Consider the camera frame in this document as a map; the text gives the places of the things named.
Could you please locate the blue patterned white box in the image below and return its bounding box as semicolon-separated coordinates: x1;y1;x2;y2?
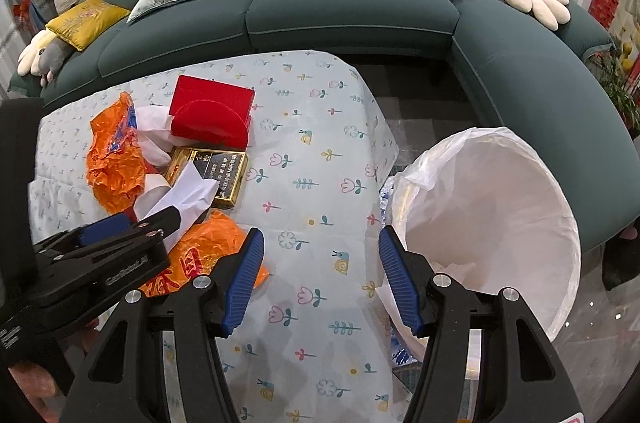
377;183;402;231

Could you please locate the orange plastic bag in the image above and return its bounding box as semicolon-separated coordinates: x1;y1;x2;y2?
86;93;148;215
137;209;273;300

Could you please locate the bin with white bag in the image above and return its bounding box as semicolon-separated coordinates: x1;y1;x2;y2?
375;126;582;364

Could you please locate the teal fabric sofa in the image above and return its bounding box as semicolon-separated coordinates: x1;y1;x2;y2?
7;0;638;291

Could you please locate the green potted plant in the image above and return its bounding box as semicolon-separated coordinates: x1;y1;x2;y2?
595;48;640;128

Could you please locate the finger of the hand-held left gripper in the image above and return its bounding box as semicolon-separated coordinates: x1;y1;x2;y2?
32;205;182;265
80;214;135;247

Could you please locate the white tissue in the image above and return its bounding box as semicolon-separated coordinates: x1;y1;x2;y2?
142;163;221;234
134;105;176;168

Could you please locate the white paper cup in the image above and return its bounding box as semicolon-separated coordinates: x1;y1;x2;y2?
135;173;173;224

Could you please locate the red box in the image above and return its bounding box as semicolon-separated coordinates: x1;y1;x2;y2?
169;75;256;150

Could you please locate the gold black box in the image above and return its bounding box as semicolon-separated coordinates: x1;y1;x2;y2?
162;147;249;208

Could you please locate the grey plush toy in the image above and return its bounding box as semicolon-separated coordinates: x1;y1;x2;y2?
37;38;68;86

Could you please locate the floral tablecloth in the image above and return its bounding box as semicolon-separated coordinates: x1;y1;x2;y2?
27;49;426;423

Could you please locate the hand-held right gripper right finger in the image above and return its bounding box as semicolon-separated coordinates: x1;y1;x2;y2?
377;225;586;423

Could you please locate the person's left hand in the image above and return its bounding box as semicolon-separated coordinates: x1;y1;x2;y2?
7;360;71;411

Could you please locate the yellow embroidered cushion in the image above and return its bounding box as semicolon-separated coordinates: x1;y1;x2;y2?
45;0;132;52

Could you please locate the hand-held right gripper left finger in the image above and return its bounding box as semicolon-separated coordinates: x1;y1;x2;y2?
59;227;273;423

